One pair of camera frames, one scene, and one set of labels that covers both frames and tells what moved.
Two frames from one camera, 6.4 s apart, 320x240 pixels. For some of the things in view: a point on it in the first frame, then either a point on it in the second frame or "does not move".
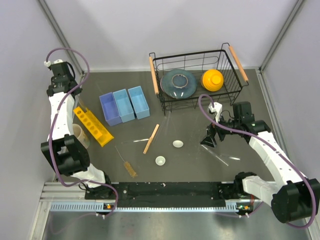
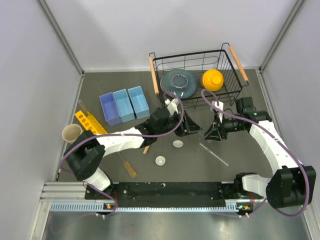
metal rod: x=215 y=155 does not move
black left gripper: x=71 y=78 to x=187 y=126
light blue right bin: x=139 y=102 does not move
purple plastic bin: x=110 y=109 does not move
